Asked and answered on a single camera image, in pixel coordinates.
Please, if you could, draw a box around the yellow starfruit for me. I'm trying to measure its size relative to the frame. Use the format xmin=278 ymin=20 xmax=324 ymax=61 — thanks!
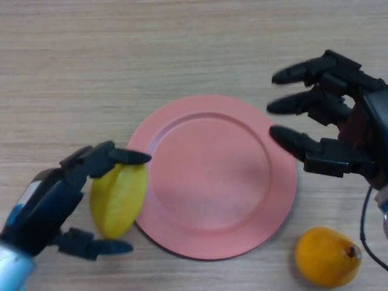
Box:
xmin=90 ymin=163 xmax=149 ymax=240

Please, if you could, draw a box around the pink round plate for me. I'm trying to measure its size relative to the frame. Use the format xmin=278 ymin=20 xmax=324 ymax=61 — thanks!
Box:
xmin=125 ymin=95 xmax=297 ymax=261

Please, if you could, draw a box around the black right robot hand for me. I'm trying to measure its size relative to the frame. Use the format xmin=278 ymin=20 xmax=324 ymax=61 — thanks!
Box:
xmin=266 ymin=49 xmax=388 ymax=192

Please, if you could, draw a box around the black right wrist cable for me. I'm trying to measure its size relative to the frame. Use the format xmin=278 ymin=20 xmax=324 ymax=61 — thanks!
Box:
xmin=360 ymin=186 xmax=388 ymax=272

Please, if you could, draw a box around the orange pear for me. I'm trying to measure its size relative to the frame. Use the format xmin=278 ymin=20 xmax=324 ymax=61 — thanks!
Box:
xmin=295 ymin=226 xmax=363 ymax=288

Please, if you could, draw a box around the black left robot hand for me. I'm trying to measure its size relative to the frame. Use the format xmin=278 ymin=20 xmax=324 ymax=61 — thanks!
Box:
xmin=0 ymin=141 xmax=152 ymax=261

